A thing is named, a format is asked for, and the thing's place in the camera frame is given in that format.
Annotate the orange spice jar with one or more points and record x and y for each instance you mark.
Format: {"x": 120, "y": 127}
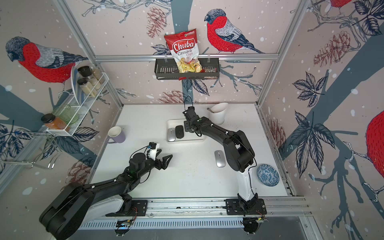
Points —
{"x": 53, "y": 122}

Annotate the black lid spice jar back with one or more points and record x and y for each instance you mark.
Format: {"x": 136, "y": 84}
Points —
{"x": 87, "y": 73}

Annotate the black lid spice jar front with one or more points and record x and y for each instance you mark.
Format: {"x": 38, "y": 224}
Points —
{"x": 87, "y": 88}

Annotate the purple mug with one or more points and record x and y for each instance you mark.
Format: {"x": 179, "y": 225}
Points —
{"x": 116, "y": 135}

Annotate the white storage tray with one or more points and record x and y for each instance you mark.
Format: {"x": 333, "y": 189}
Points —
{"x": 188, "y": 137}

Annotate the black lid spice jar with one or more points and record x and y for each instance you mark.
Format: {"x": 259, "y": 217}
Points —
{"x": 87, "y": 88}
{"x": 87, "y": 73}

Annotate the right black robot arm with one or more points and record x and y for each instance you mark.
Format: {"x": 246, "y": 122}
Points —
{"x": 238, "y": 151}

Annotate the black mouse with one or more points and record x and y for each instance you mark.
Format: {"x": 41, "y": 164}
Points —
{"x": 179, "y": 132}

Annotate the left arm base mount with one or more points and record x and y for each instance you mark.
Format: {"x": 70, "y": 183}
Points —
{"x": 132, "y": 208}

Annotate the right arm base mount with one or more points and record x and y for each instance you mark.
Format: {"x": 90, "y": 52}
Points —
{"x": 236, "y": 207}

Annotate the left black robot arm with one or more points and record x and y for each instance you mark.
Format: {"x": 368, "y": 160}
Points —
{"x": 78, "y": 204}

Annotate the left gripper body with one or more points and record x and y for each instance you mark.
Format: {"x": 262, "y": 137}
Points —
{"x": 149, "y": 165}

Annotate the white wire wall shelf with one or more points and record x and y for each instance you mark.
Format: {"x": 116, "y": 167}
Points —
{"x": 81, "y": 110}

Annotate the red Chuba chips bag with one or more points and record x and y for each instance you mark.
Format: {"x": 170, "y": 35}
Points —
{"x": 185, "y": 51}

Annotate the white utensil holder cup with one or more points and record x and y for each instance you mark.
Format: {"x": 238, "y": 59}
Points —
{"x": 218, "y": 113}

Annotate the black hanging wire basket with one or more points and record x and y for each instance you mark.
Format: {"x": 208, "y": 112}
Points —
{"x": 168, "y": 70}

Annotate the blue patterned plate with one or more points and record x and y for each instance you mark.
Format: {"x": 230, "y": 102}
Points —
{"x": 268, "y": 175}

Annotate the silver mouse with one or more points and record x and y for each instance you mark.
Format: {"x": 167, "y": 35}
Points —
{"x": 220, "y": 158}
{"x": 171, "y": 134}

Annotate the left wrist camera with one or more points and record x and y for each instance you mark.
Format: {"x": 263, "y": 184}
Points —
{"x": 152, "y": 150}

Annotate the white plate on shelf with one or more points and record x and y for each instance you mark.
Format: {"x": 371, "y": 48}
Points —
{"x": 78, "y": 93}

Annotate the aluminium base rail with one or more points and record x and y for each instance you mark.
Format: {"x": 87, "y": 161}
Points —
{"x": 214, "y": 207}

